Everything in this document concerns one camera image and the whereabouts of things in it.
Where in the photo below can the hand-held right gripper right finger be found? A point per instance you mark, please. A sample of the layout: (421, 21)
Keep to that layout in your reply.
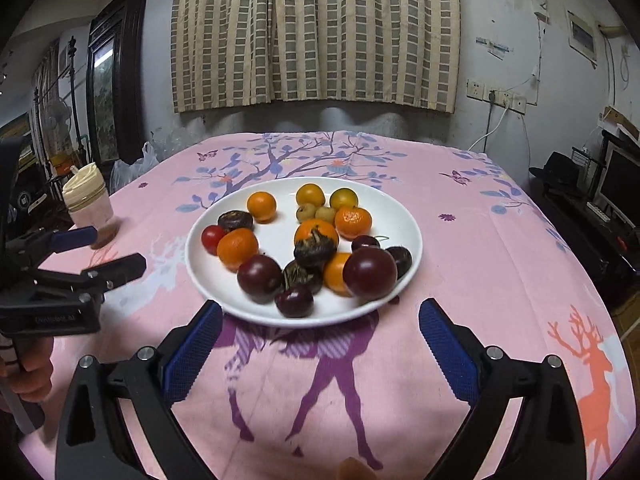
(445, 350)

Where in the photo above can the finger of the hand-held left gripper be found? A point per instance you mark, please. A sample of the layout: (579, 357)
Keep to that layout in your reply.
(75, 238)
(117, 269)

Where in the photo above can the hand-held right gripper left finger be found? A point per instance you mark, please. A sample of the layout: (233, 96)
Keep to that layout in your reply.
(195, 350)

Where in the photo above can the red cherry tomato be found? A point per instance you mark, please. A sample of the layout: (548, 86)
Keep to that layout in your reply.
(212, 238)

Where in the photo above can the large dark red plum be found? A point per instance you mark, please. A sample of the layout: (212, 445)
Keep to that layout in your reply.
(370, 274)

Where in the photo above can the dark water chestnut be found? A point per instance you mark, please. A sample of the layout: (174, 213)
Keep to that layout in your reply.
(235, 220)
(314, 252)
(302, 277)

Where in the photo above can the white oval plate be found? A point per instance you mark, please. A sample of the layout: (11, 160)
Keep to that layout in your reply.
(390, 210)

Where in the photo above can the small orange mandarin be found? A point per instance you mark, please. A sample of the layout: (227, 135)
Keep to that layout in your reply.
(261, 206)

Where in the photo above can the tan longan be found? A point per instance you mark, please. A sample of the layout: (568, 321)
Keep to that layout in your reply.
(326, 214)
(304, 213)

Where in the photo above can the green-yellow citrus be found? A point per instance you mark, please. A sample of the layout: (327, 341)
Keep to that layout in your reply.
(343, 198)

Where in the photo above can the yellow-orange citrus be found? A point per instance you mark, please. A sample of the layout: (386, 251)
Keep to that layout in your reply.
(310, 195)

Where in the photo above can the person's left hand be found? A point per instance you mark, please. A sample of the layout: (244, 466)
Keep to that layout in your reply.
(37, 365)

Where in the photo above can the jar with cream lid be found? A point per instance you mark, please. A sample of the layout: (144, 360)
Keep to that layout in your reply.
(90, 205)

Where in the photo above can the clear plastic bag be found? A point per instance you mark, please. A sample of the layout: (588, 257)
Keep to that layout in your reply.
(132, 167)

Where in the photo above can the pink printed tablecloth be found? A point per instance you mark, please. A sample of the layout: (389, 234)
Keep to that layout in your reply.
(475, 260)

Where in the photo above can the white standing fan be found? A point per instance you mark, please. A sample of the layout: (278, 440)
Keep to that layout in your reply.
(54, 120)

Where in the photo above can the tan round object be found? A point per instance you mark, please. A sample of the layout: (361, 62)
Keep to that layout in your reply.
(355, 470)

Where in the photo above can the dark wooden cabinet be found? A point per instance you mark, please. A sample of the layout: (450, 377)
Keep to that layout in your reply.
(117, 75)

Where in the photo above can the dark tv stand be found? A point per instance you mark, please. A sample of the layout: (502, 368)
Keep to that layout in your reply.
(585, 240)

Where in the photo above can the white keypad device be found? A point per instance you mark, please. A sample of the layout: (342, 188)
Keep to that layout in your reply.
(598, 211)

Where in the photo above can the black hat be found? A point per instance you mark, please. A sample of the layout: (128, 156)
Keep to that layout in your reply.
(555, 170)

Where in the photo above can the black monitor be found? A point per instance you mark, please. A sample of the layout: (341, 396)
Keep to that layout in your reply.
(622, 185)

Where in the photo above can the checked beige curtain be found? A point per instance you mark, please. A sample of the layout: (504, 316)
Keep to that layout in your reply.
(220, 35)
(365, 30)

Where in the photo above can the wall socket strip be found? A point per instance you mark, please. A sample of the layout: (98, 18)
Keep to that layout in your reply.
(495, 95)

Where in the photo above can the white electrical wall box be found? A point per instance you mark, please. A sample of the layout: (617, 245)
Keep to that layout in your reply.
(582, 37)

